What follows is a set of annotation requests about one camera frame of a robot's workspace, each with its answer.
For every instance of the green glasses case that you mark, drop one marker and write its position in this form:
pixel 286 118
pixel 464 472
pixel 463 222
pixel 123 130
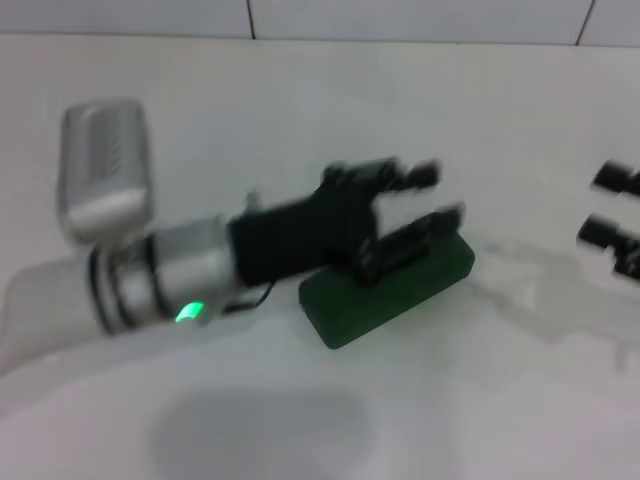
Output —
pixel 400 295

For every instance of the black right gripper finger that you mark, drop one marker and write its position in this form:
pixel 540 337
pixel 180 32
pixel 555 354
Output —
pixel 617 177
pixel 607 235

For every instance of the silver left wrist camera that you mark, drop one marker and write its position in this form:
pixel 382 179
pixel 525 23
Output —
pixel 105 170

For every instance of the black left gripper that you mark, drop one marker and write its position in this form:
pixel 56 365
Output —
pixel 310 235

